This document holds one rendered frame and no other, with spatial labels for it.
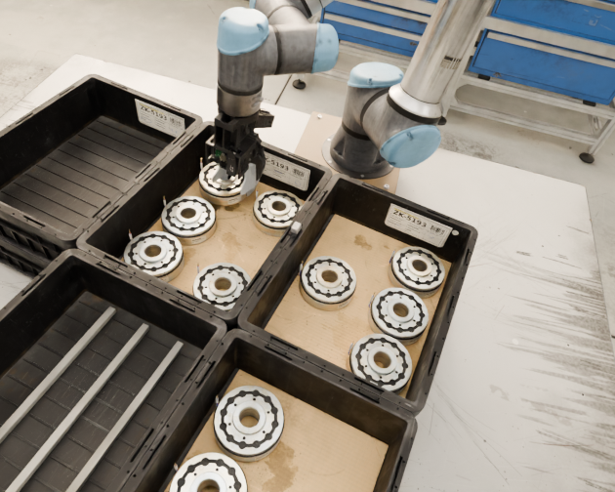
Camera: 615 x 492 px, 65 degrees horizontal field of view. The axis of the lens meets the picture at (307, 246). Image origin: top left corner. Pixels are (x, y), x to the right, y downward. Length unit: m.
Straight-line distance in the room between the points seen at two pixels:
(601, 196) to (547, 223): 1.50
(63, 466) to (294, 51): 0.69
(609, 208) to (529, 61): 0.84
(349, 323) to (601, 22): 2.13
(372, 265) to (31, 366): 0.61
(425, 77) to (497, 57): 1.79
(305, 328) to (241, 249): 0.21
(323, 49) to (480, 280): 0.66
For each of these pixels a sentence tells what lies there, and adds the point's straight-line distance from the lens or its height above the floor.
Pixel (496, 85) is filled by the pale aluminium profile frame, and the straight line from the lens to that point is 2.78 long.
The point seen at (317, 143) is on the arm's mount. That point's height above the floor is 0.80.
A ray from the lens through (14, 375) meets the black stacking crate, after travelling 0.88.
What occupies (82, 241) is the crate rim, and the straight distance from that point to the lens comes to 0.86.
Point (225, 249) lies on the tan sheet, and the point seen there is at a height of 0.83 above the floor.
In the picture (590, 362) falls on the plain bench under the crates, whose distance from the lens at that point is 1.21.
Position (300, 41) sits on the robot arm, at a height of 1.19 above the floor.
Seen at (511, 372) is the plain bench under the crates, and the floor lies 0.70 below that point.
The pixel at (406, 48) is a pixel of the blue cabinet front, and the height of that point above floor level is 0.36.
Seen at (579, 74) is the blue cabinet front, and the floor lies 0.44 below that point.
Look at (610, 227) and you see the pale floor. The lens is 2.76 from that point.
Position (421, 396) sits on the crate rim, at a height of 0.93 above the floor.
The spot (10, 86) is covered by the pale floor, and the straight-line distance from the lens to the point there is 3.02.
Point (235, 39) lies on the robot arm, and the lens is 0.77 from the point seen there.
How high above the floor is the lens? 1.57
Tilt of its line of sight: 50 degrees down
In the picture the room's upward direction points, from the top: 11 degrees clockwise
